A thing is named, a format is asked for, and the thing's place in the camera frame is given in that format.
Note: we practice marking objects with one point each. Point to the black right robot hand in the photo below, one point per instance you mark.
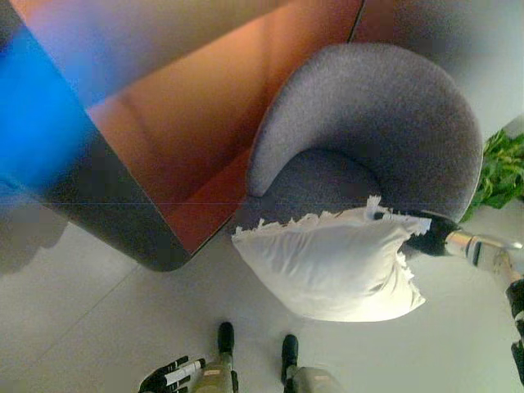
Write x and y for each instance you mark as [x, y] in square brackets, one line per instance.
[434, 237]

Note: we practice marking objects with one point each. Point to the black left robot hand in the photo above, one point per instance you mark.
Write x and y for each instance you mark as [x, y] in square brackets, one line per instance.
[168, 376]

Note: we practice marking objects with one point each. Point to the white fringed pillow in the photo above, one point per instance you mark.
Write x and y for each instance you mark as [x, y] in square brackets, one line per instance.
[327, 270]

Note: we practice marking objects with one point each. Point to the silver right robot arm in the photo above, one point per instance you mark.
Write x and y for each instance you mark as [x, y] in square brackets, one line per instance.
[479, 249]

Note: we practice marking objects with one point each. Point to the grey fabric armchair sofa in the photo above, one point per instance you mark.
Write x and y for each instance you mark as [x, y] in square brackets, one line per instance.
[368, 123]

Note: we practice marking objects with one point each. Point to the green leafy potted plant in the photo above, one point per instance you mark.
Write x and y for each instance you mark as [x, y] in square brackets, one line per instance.
[501, 172]

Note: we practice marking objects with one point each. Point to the curved dark partition with orange side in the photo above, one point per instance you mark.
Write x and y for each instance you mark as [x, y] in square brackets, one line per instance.
[123, 213]

